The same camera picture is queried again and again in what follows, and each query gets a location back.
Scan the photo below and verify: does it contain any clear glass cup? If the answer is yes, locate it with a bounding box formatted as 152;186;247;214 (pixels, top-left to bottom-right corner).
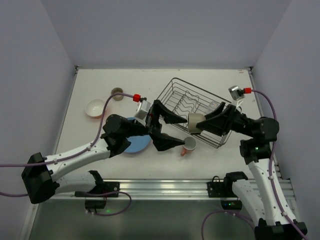
206;100;220;114

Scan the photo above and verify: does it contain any grey-green cup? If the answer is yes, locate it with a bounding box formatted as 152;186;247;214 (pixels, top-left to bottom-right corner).
187;112;206;135

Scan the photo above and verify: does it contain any blue plate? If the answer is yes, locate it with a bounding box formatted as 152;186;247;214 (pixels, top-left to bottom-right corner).
122;117;153;155

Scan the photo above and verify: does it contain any pink mug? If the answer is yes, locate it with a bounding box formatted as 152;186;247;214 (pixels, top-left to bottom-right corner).
180;136;197;157

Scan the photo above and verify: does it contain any orange bowl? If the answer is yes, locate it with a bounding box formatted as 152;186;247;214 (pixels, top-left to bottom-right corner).
84;99;106;119

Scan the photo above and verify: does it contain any beige speckled cup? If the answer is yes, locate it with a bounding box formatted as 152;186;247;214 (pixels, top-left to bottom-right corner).
110;87;124;101

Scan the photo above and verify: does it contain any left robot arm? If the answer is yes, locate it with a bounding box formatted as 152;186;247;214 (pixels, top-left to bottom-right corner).
21;100;187;204

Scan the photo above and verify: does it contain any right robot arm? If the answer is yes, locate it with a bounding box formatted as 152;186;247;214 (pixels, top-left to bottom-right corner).
188;103;308;240

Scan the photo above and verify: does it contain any black wire dish rack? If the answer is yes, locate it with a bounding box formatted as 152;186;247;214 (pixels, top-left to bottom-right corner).
157;77;231;149

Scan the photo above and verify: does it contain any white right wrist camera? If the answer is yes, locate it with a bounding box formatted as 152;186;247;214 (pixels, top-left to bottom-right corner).
228;85;252;109

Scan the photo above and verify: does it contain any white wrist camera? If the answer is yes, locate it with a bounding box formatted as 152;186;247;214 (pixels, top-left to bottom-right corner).
228;85;252;109
134;99;151;120

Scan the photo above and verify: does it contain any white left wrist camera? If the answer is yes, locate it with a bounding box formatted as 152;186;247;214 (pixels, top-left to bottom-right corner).
134;99;151;120

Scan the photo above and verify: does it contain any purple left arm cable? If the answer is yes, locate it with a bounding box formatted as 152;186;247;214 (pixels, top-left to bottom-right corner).
0;92;148;217

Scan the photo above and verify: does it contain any aluminium mounting rail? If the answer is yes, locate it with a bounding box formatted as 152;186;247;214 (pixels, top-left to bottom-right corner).
31;177;293;201

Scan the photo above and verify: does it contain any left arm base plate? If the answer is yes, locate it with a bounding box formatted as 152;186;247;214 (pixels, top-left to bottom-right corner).
74;181;120;198

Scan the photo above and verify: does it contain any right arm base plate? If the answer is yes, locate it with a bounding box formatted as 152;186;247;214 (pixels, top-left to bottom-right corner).
206;175;236;198

